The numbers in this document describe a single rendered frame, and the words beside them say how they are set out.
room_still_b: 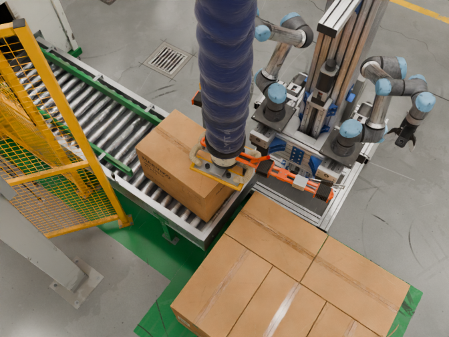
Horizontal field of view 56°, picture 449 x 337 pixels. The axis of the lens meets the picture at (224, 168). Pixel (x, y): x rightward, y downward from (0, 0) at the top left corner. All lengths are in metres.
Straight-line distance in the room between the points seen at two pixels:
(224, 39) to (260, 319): 1.79
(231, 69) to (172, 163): 1.12
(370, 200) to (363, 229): 0.27
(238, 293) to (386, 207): 1.63
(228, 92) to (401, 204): 2.41
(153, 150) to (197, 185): 0.39
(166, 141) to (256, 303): 1.19
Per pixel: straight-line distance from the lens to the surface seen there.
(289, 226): 2.99
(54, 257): 2.97
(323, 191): 2.35
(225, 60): 1.69
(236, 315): 2.79
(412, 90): 2.07
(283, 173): 2.37
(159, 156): 2.76
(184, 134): 2.84
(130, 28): 4.99
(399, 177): 4.04
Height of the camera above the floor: 3.29
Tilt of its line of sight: 61 degrees down
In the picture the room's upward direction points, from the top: straight up
